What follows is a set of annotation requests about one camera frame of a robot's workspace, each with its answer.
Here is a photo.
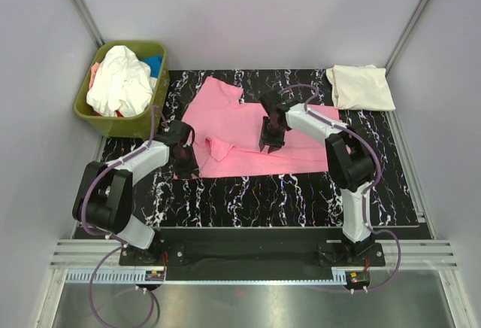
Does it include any pink t-shirt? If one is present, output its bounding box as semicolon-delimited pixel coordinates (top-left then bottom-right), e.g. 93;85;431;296
182;77;328;178

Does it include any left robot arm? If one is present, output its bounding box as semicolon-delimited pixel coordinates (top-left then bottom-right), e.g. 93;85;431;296
72;139;199;265

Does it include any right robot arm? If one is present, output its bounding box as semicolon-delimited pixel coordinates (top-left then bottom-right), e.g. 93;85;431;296
259;99;380;265

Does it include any olive green plastic basket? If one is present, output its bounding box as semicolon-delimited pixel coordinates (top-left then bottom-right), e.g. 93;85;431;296
73;40;170;139

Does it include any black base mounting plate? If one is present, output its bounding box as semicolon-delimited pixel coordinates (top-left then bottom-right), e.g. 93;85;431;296
119;227;386;284

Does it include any folded cream t-shirt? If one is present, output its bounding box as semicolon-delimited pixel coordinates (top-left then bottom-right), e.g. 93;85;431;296
325;65;395;111

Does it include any white shirt in basket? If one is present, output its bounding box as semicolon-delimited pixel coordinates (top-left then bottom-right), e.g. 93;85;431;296
86;45;158;117

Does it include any blue garment in basket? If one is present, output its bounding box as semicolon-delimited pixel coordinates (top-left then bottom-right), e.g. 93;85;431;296
142;55;163;78

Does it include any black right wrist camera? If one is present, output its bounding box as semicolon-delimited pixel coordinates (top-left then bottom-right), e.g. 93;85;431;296
260;91;286;114

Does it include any aluminium rail frame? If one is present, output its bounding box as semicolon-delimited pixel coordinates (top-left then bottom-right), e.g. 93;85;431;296
50;239;457;287

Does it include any left aluminium corner post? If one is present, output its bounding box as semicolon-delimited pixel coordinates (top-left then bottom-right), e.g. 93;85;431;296
71;0;104;47

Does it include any aluminium corner post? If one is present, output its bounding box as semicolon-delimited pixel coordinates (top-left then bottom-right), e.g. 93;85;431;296
385;0;431;76
71;0;104;47

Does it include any right aluminium corner post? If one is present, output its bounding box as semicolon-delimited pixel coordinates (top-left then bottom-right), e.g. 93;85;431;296
385;0;431;76

